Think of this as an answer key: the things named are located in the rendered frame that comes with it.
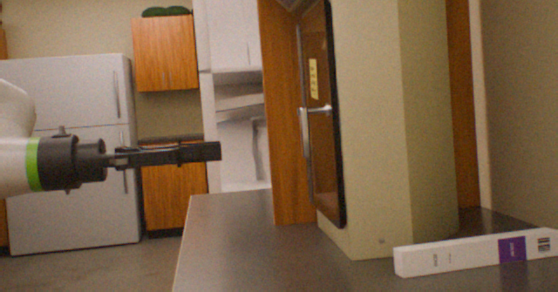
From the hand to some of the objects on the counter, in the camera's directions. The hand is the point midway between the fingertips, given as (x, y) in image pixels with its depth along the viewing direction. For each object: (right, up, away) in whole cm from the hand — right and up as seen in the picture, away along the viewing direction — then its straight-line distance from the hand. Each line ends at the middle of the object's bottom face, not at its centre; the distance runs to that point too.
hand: (201, 152), depth 107 cm
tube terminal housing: (+36, -17, +15) cm, 43 cm away
